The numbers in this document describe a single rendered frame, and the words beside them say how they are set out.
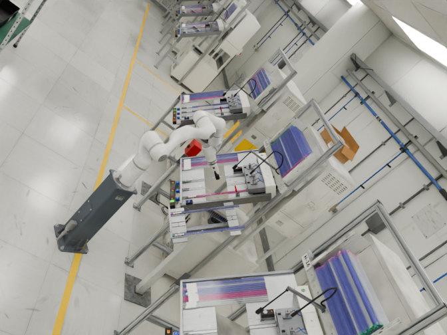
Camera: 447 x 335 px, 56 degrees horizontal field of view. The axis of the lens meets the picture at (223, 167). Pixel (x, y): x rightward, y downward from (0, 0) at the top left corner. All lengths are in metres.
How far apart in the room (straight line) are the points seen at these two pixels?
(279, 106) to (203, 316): 2.65
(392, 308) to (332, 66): 4.56
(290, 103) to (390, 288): 2.61
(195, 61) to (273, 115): 3.37
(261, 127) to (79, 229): 2.30
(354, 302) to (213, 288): 0.84
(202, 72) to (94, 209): 5.05
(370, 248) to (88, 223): 1.92
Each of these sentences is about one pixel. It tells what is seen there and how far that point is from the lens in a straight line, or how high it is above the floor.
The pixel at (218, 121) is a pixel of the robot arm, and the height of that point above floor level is 1.40.
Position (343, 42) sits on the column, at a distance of 6.39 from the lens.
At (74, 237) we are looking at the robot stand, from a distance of 3.32.
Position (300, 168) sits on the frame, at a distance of 3.19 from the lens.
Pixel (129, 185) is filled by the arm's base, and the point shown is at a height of 0.72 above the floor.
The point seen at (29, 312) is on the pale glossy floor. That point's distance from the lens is 2.98.
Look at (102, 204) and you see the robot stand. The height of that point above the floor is 0.51.
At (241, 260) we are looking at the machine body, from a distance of 3.73.
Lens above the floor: 2.30
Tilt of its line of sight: 21 degrees down
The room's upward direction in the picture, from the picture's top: 46 degrees clockwise
